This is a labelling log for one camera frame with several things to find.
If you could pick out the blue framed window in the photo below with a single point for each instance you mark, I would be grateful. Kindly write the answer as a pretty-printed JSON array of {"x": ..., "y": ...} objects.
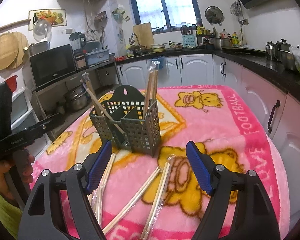
[{"x": 165, "y": 14}]

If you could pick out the pink bear blanket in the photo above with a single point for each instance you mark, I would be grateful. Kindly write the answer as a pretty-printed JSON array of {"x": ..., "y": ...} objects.
[{"x": 220, "y": 123}]

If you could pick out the metal shelf rack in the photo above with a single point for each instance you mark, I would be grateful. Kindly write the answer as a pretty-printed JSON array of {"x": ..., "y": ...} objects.
[{"x": 47, "y": 101}]

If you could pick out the round bamboo boards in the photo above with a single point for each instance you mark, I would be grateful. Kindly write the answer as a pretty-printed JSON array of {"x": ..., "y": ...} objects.
[{"x": 12, "y": 50}]

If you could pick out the yellow oil bottle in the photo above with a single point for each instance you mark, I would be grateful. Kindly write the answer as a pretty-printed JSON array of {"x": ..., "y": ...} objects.
[{"x": 235, "y": 39}]

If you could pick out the white base cabinets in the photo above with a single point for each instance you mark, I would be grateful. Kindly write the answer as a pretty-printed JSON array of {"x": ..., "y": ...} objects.
[{"x": 278, "y": 112}]

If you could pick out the fruit picture on wall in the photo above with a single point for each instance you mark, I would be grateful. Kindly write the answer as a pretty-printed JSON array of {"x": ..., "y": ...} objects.
[{"x": 56, "y": 17}]

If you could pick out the light blue storage box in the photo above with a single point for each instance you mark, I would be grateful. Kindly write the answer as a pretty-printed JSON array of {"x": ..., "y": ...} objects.
[{"x": 97, "y": 57}]

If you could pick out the steel pot lid on wall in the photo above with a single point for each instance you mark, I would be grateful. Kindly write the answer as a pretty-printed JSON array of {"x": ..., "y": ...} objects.
[{"x": 214, "y": 15}]

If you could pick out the steel kettle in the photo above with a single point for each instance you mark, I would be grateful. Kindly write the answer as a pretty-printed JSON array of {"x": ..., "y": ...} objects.
[{"x": 271, "y": 50}]

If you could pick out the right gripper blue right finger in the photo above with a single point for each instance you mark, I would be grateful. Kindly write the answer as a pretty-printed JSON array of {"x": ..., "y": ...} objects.
[{"x": 202, "y": 166}]

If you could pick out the steel pots on shelf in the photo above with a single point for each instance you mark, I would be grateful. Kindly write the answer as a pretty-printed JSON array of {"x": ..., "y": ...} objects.
[{"x": 76, "y": 99}]

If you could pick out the black microwave oven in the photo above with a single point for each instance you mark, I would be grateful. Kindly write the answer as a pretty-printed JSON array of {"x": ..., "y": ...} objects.
[{"x": 52, "y": 64}]

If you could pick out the steel stockpot on counter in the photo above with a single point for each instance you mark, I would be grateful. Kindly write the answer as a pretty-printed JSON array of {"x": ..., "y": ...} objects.
[{"x": 220, "y": 43}]

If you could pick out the black countertop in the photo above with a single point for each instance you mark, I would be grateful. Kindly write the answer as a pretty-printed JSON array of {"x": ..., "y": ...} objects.
[{"x": 286, "y": 80}]

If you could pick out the green sleeve left forearm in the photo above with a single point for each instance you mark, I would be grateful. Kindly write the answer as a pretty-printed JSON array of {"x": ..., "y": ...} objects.
[{"x": 10, "y": 217}]

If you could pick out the red plastic basin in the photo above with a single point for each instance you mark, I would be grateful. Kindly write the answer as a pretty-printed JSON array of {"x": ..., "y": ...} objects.
[{"x": 12, "y": 83}]

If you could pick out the blender with black base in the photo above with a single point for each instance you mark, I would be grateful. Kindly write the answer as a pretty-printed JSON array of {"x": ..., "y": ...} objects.
[{"x": 77, "y": 41}]

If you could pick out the chopsticks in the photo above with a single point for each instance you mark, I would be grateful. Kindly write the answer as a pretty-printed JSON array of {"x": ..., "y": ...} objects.
[
  {"x": 132, "y": 202},
  {"x": 151, "y": 90},
  {"x": 89, "y": 88},
  {"x": 159, "y": 197},
  {"x": 102, "y": 109},
  {"x": 96, "y": 198}
]

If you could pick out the glass pot lid on wall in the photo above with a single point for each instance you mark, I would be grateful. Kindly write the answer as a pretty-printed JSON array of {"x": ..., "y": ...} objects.
[{"x": 42, "y": 27}]

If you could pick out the blue bag on cabinet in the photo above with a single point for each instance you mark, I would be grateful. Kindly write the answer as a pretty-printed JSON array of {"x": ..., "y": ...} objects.
[{"x": 157, "y": 63}]

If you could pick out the wooden cutting board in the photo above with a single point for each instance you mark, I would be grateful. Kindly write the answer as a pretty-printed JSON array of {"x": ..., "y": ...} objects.
[{"x": 144, "y": 34}]

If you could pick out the steel pot with lid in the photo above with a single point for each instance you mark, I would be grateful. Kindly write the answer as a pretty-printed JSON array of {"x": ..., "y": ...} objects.
[{"x": 284, "y": 54}]

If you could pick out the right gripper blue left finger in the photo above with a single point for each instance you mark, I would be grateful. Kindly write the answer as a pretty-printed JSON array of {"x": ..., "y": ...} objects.
[{"x": 95, "y": 165}]

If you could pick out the light blue knife block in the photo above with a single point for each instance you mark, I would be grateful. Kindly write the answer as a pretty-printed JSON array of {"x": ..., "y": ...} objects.
[{"x": 189, "y": 40}]

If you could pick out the person's left hand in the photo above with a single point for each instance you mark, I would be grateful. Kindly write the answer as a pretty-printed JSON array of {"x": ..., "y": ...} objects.
[{"x": 16, "y": 176}]

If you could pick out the dark green utensil basket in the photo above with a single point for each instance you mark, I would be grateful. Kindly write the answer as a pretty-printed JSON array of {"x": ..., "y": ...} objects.
[{"x": 125, "y": 124}]

